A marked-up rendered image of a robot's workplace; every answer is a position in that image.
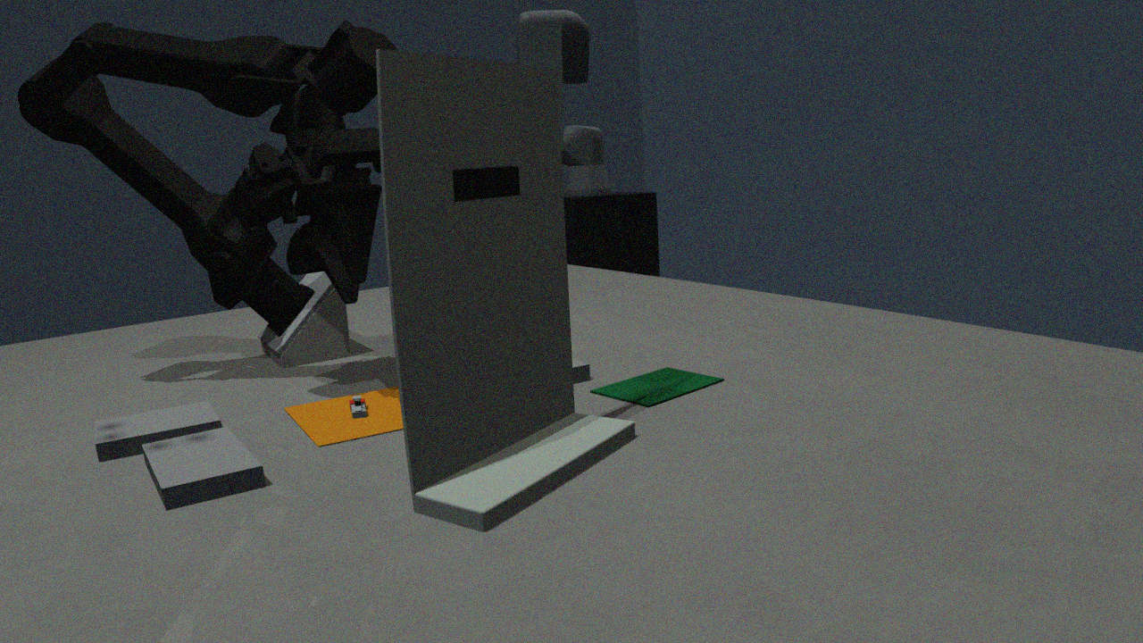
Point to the orange square marking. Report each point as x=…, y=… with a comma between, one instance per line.
x=331, y=421

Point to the green flat square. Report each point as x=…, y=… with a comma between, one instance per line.
x=657, y=387

